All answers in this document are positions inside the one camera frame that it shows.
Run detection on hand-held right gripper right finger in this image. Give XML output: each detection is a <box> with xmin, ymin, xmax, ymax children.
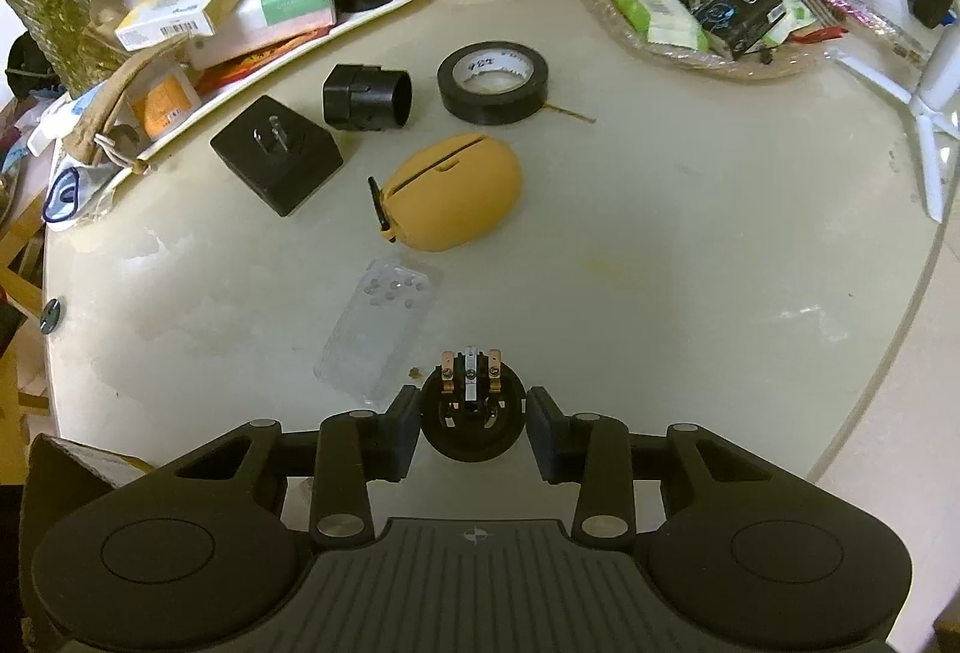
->
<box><xmin>526</xmin><ymin>387</ymin><xmax>809</xmax><ymax>549</ymax></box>

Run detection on small black printed box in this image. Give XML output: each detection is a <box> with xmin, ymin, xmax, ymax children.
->
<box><xmin>690</xmin><ymin>0</ymin><xmax>787</xmax><ymax>60</ymax></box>

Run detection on white gimbal tripod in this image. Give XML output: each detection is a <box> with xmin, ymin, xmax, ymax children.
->
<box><xmin>829</xmin><ymin>0</ymin><xmax>960</xmax><ymax>223</ymax></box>

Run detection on black round socket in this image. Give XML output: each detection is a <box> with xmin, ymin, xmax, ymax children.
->
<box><xmin>418</xmin><ymin>347</ymin><xmax>526</xmax><ymax>463</ymax></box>

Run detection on yellow egg-shaped case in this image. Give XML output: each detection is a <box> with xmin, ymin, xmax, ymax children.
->
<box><xmin>367</xmin><ymin>133</ymin><xmax>524</xmax><ymax>254</ymax></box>

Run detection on green wet wipes pack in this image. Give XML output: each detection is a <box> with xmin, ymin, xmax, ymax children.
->
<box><xmin>592</xmin><ymin>0</ymin><xmax>710</xmax><ymax>52</ymax></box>

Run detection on orange packet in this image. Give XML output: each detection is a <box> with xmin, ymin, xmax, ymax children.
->
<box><xmin>131</xmin><ymin>71</ymin><xmax>200</xmax><ymax>140</ymax></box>

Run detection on black electrical tape roll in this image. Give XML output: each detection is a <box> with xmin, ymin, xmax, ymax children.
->
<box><xmin>437</xmin><ymin>42</ymin><xmax>550</xmax><ymax>125</ymax></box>

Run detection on black plastic pipe adapter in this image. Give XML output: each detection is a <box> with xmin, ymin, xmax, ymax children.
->
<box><xmin>322</xmin><ymin>64</ymin><xmax>413</xmax><ymax>133</ymax></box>

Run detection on clear plastic case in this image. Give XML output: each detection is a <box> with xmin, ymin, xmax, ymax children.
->
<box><xmin>313</xmin><ymin>257</ymin><xmax>437</xmax><ymax>403</ymax></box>

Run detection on clear glass bowl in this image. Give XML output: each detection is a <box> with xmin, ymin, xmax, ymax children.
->
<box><xmin>574</xmin><ymin>0</ymin><xmax>833</xmax><ymax>78</ymax></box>

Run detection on brown burlap drawstring pouch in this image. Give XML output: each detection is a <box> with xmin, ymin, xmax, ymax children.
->
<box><xmin>64</xmin><ymin>34</ymin><xmax>192</xmax><ymax>166</ymax></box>

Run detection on red flat packet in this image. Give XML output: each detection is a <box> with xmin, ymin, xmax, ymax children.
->
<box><xmin>199</xmin><ymin>26</ymin><xmax>331</xmax><ymax>91</ymax></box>

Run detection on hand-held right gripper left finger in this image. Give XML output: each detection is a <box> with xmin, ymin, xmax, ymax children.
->
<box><xmin>154</xmin><ymin>385</ymin><xmax>422</xmax><ymax>549</ymax></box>

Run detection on black power adapter plug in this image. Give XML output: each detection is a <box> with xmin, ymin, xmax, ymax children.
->
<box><xmin>210</xmin><ymin>95</ymin><xmax>344</xmax><ymax>217</ymax></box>

